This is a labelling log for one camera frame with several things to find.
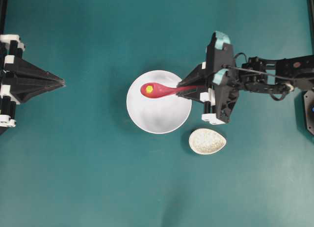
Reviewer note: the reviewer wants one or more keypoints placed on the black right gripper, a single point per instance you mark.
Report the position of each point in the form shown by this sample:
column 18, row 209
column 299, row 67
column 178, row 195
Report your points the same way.
column 220, row 94

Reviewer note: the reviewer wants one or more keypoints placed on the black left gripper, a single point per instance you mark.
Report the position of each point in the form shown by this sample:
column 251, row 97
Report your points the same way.
column 19, row 80

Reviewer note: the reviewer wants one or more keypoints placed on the red plastic soup spoon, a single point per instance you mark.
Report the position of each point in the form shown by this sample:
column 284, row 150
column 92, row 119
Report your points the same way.
column 162, row 90

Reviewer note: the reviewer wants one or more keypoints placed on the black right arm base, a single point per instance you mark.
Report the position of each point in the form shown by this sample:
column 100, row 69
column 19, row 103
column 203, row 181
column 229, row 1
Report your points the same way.
column 308, row 105

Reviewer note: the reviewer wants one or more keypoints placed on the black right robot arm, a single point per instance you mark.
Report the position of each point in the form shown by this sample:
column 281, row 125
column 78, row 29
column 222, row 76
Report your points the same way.
column 276, row 78

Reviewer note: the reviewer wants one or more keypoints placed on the white round bowl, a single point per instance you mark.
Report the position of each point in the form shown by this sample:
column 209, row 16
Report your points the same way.
column 161, row 115

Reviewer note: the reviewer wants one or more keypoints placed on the speckled ceramic spoon rest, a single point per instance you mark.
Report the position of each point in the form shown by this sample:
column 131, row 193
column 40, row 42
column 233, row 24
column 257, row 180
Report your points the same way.
column 205, row 141

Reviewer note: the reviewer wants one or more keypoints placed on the black left frame post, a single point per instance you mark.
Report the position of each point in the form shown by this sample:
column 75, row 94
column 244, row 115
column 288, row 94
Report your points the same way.
column 3, row 9

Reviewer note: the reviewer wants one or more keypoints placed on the black frame post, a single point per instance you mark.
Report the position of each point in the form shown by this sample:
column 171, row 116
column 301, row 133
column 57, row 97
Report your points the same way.
column 311, row 10
column 3, row 9

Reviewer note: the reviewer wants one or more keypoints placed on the black right frame post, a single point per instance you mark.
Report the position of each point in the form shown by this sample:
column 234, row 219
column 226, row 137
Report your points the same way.
column 311, row 10

